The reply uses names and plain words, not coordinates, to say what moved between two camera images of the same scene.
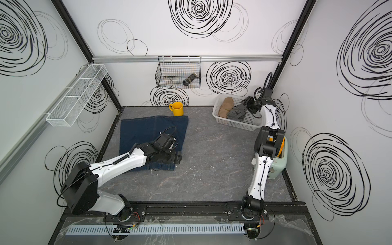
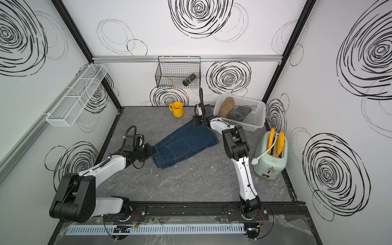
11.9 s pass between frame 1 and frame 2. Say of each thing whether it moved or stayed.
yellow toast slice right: stayed
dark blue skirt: moved
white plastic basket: stayed
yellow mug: stayed
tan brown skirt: stayed
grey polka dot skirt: stayed
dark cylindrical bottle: stayed
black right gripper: moved
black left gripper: moved
